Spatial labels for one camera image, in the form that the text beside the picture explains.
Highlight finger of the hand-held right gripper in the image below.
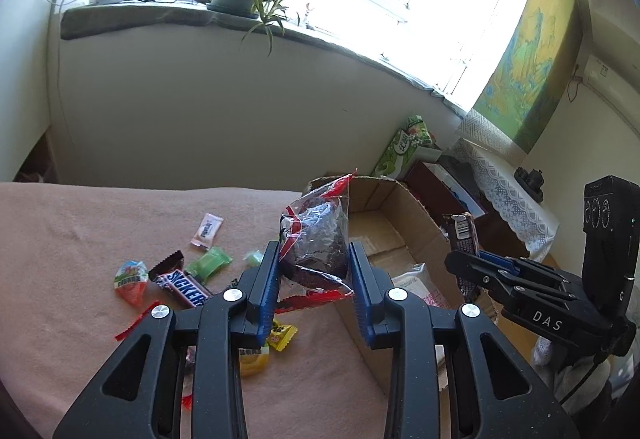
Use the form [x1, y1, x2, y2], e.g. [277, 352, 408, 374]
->
[444, 250, 576, 320]
[477, 248, 571, 287]

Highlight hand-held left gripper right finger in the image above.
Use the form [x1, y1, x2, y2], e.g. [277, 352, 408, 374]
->
[348, 240, 581, 439]

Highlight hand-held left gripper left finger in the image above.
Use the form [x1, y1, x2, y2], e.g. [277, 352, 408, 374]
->
[52, 240, 281, 439]

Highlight brown chocolate bar white panel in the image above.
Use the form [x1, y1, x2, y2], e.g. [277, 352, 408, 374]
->
[442, 212, 484, 300]

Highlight bright green candy packet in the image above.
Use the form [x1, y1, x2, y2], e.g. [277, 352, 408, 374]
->
[187, 246, 234, 282]

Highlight yellow candy packet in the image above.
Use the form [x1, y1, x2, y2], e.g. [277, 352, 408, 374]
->
[239, 346, 271, 377]
[267, 319, 298, 352]

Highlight clear red-edged dark snack bag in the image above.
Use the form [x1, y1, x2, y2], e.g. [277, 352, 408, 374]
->
[277, 173, 357, 315]

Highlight cardboard box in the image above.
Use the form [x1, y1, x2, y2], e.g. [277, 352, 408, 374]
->
[302, 174, 501, 395]

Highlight white bread bag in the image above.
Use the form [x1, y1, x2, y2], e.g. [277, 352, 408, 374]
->
[392, 263, 453, 311]

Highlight white lace cloth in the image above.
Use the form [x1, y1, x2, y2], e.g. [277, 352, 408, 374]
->
[445, 136, 560, 262]

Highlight pink white small packet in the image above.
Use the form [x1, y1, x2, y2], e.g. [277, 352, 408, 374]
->
[190, 213, 224, 250]

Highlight dark small figurine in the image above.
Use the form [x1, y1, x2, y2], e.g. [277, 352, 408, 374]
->
[514, 166, 546, 200]

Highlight brown chocolate bar blue lettering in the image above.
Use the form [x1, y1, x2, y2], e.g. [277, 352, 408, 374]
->
[148, 250, 213, 310]

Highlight dark red wooden cabinet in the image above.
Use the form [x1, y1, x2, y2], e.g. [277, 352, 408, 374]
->
[402, 162, 493, 220]

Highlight red and blue candy packet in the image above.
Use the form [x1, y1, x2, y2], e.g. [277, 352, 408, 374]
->
[114, 260, 150, 306]

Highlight green tissue pack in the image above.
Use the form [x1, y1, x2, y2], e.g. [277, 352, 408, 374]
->
[370, 115, 443, 180]

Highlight red-edged clear wrapper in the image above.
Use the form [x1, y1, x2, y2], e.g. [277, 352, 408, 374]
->
[114, 305, 157, 343]

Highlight white air conditioner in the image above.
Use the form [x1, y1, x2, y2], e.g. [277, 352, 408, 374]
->
[582, 54, 640, 120]

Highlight grey windowsill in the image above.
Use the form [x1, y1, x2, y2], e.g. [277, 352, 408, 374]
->
[60, 2, 473, 116]

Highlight yellow green wall painting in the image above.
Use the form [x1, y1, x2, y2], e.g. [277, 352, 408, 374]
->
[472, 0, 583, 155]

